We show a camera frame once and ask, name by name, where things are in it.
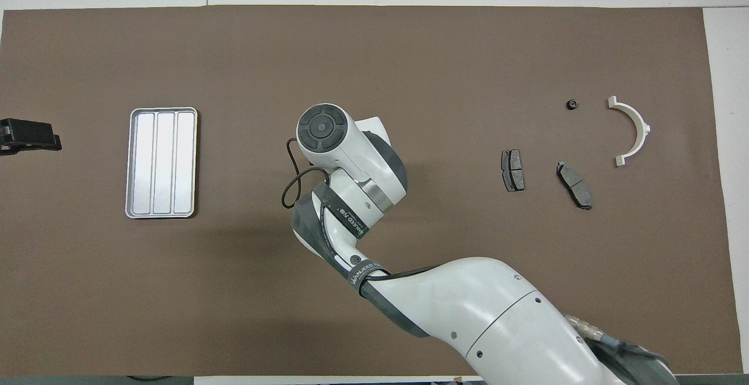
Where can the small black bearing gear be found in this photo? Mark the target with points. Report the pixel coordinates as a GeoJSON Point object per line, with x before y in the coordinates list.
{"type": "Point", "coordinates": [572, 104]}

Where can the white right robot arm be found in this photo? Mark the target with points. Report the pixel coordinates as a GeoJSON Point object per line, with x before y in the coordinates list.
{"type": "Point", "coordinates": [497, 315]}

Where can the silver metal tray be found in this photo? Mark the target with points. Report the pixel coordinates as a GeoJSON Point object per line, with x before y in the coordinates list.
{"type": "Point", "coordinates": [162, 162]}

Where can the brown table mat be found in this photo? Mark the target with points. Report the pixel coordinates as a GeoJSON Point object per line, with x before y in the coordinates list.
{"type": "Point", "coordinates": [409, 57]}

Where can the rectangular grey brake pad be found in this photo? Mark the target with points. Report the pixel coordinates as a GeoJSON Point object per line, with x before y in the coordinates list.
{"type": "Point", "coordinates": [513, 169]}

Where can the curved grey brake pad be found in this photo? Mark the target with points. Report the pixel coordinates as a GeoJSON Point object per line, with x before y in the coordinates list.
{"type": "Point", "coordinates": [574, 186]}

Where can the white semicircular bracket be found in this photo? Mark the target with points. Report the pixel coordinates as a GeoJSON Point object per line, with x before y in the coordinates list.
{"type": "Point", "coordinates": [638, 116]}

